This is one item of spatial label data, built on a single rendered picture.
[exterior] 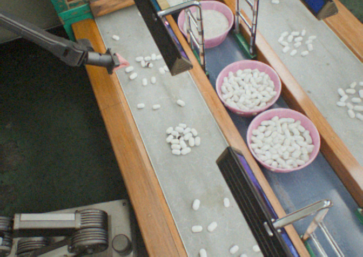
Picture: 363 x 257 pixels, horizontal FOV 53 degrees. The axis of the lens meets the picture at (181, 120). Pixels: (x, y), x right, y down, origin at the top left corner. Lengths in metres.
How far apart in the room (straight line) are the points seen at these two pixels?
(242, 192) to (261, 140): 0.52
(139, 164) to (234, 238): 0.43
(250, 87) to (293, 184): 0.43
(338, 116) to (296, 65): 0.30
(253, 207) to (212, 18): 1.14
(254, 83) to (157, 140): 0.48
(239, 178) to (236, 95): 0.64
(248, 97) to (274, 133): 0.19
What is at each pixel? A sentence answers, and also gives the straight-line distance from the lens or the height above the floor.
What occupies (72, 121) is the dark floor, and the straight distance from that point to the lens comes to 2.57.
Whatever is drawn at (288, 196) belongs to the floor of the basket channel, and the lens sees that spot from 1.43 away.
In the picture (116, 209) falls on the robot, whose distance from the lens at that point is 1.67.
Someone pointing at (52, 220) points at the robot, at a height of 0.83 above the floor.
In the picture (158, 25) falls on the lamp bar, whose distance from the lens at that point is 1.34.
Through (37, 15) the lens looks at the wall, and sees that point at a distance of 3.00.
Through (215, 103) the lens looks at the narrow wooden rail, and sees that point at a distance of 1.50.
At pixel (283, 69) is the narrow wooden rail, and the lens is 1.62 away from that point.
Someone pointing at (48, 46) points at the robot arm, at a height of 1.04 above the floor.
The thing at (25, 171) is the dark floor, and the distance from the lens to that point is 2.52.
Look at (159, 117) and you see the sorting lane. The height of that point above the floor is 0.74.
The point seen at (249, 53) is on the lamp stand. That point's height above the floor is 0.72.
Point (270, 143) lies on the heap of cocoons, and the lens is 1.46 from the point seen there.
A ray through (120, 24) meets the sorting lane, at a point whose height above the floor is 0.74.
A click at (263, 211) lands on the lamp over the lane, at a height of 1.11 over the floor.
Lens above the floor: 2.00
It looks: 57 degrees down
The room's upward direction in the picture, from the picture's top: 11 degrees counter-clockwise
